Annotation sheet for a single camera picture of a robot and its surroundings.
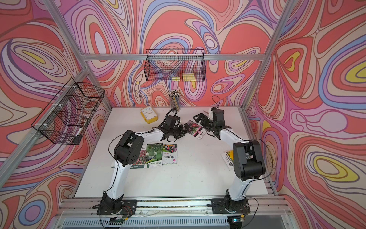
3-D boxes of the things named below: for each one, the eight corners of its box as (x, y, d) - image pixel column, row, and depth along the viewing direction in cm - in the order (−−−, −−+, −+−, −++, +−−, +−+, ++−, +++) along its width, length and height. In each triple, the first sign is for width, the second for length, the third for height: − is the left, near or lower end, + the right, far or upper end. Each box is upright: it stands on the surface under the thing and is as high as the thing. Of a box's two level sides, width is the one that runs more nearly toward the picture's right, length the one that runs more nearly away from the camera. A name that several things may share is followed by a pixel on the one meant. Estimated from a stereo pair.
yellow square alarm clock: (146, 125, 110) (145, 122, 108) (140, 112, 119) (139, 109, 117) (158, 120, 114) (158, 117, 111) (152, 108, 123) (151, 105, 120)
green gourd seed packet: (145, 168, 90) (144, 166, 88) (147, 145, 101) (146, 143, 99) (162, 166, 91) (162, 165, 89) (162, 144, 101) (162, 142, 99)
